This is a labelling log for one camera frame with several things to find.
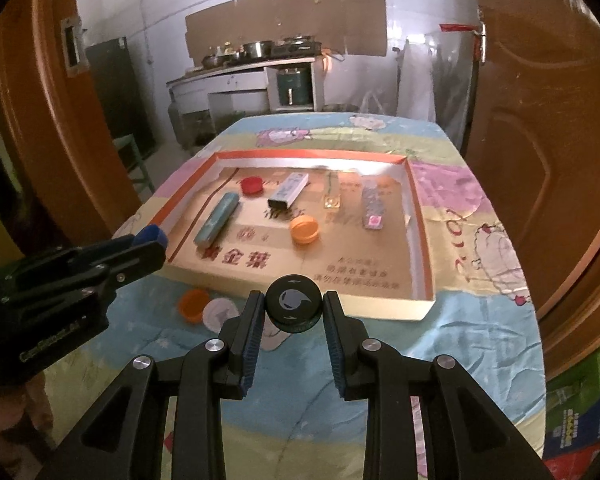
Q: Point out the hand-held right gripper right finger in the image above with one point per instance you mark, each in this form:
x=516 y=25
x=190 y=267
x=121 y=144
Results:
x=336 y=345

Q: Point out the shallow cardboard box tray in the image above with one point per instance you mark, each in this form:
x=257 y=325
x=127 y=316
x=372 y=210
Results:
x=330 y=270

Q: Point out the green chair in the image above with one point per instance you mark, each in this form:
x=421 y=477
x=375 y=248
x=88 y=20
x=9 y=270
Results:
x=135 y=160

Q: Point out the red paper strip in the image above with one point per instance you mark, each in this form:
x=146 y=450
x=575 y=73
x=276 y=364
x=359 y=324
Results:
x=459 y=26

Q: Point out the white kitchen counter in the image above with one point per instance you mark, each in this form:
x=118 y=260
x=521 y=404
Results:
x=220 y=90

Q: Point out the white cartoon print box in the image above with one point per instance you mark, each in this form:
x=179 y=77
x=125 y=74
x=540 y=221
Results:
x=289 y=191

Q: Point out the cardboard wall sheets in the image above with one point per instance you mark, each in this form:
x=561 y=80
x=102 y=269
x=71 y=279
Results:
x=290 y=20

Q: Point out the steel cooking pot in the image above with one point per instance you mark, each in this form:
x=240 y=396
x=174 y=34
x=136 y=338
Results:
x=257 y=50

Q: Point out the clear pill blister pack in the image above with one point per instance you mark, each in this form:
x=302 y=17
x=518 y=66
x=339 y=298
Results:
x=372 y=205

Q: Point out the black gas stove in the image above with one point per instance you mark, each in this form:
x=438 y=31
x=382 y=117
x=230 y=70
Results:
x=296 y=46

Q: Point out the clear plastic sheeting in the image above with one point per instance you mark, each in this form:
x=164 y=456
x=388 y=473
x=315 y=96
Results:
x=430 y=85

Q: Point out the red bottle cap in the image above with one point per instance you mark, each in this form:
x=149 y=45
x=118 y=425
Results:
x=251 y=185

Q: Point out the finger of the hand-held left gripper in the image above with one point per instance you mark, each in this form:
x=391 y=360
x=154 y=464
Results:
x=135 y=262
x=112 y=246

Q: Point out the brown wooden door leaf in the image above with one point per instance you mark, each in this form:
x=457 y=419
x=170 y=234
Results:
x=35 y=110

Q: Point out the black bottle cap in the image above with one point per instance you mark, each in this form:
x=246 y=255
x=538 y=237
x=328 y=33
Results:
x=294 y=302

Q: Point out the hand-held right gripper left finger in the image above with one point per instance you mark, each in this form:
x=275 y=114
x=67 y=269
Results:
x=250 y=340

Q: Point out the orange bottle cap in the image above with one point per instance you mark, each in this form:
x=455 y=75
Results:
x=190 y=305
x=304 y=229

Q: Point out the green air fryer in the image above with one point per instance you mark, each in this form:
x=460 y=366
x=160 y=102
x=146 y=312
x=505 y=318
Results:
x=294 y=87

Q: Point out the teal plastic case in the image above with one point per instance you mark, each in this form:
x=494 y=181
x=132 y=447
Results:
x=217 y=220

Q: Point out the white bottle cap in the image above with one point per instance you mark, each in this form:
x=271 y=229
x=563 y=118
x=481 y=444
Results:
x=219 y=314

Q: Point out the small clear glass bottle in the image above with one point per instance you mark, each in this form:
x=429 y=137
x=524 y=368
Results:
x=331 y=201

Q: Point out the blue bottle cap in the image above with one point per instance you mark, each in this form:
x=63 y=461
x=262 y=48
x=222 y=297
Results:
x=152 y=234

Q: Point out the green printed carton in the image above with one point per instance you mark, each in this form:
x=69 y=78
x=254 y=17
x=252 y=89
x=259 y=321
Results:
x=585 y=390

